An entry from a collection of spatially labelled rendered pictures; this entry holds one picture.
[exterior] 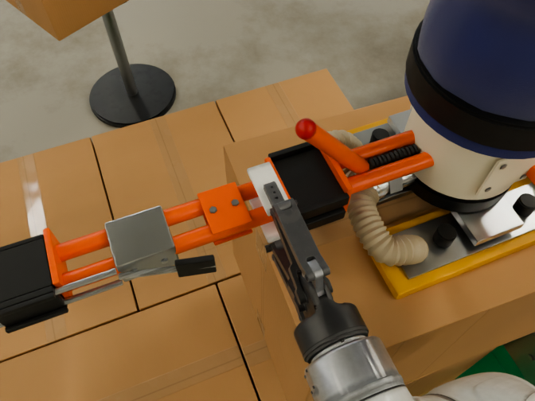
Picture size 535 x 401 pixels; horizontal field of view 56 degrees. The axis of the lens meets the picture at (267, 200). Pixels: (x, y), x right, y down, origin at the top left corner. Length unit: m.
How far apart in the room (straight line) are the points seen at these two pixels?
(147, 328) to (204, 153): 0.54
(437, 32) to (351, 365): 0.35
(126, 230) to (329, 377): 0.28
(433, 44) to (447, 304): 0.35
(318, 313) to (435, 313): 0.25
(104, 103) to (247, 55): 0.74
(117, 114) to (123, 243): 1.81
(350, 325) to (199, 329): 0.76
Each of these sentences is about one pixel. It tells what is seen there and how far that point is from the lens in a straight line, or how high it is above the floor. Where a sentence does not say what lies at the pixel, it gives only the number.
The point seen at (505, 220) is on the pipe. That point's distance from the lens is 0.79.
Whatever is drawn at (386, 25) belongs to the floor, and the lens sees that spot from 2.87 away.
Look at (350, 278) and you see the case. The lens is 0.73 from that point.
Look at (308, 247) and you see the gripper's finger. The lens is 0.53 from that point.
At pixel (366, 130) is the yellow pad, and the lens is 0.85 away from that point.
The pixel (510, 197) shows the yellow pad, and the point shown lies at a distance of 0.85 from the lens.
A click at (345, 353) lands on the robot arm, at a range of 0.51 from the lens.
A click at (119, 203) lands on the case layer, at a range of 1.46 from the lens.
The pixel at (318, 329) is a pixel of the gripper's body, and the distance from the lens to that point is 0.52.
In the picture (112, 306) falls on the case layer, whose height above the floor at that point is 0.54.
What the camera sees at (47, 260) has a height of 1.22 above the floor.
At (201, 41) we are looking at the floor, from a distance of 2.72.
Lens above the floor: 1.73
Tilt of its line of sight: 57 degrees down
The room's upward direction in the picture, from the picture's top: straight up
